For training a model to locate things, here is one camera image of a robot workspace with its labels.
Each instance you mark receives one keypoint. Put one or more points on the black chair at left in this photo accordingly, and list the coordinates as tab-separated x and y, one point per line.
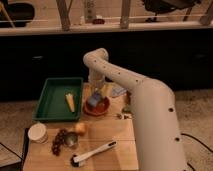
20	14

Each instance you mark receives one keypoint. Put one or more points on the green vegetable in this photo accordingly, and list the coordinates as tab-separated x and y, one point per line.
126	110

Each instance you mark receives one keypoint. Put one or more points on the small metal utensil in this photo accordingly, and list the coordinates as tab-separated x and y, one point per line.
123	116

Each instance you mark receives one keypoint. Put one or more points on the black office chair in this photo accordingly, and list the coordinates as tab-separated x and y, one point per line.
167	6

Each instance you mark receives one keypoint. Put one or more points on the yellow corn piece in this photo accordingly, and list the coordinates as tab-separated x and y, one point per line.
70	102

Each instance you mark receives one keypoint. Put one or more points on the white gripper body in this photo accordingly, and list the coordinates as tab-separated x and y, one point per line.
97	84

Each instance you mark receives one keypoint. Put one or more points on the green plastic tray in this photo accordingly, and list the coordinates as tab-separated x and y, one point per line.
53	106

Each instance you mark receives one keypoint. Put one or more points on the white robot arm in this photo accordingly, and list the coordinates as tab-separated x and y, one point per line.
157	134

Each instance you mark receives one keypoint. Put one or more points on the black white handled brush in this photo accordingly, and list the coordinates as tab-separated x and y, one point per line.
76	160

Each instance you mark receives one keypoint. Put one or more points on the dark red small bowl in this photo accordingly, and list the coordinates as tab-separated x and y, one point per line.
128	97

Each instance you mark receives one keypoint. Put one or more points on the small orange fruit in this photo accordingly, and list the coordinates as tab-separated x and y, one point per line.
80	128

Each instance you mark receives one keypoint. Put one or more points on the blue sponge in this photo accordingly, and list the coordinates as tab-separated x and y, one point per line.
94	99

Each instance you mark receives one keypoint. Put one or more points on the wooden cutting board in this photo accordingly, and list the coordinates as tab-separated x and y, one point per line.
100	130

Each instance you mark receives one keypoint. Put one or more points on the small metal cup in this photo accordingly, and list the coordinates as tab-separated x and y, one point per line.
71	140

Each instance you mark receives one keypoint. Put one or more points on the dark red grapes bunch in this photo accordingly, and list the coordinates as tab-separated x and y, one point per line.
58	141

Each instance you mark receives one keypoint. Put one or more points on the light blue cloth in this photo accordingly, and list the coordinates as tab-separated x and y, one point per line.
117	91

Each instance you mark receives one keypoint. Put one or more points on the white round container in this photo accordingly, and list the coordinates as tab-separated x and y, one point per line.
38	133

